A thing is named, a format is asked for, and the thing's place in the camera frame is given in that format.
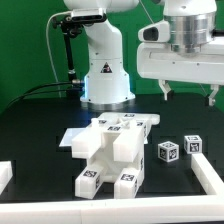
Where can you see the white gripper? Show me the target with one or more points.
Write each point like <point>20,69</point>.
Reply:
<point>158,61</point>

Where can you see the white tagged cube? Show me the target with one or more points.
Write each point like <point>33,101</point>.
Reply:
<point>168,151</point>
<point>192,144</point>

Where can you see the white chair back frame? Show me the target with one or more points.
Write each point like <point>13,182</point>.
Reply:
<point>121,134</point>

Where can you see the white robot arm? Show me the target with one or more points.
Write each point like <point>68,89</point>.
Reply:
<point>184,46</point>

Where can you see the white obstacle fence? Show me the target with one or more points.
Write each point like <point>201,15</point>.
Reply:
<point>157,210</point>

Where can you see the white tag sheet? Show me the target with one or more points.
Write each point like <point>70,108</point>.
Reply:
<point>69,134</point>

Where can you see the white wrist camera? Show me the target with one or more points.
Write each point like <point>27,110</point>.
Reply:
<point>157,32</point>

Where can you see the grey camera on stand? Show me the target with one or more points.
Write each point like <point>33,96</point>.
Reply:
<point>87,14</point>

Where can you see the black camera stand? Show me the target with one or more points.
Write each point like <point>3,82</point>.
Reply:
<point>69,30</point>

